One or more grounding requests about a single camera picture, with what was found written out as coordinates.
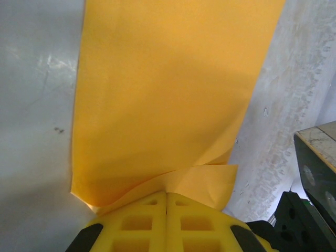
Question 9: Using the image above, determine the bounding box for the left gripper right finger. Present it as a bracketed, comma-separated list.
[167, 193, 275, 252]

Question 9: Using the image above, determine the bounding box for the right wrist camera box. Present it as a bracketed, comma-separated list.
[293, 125, 336, 202]

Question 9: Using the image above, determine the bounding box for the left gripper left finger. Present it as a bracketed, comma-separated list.
[69, 191, 167, 252]

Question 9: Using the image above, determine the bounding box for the orange cloth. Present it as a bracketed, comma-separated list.
[69, 0, 287, 218]

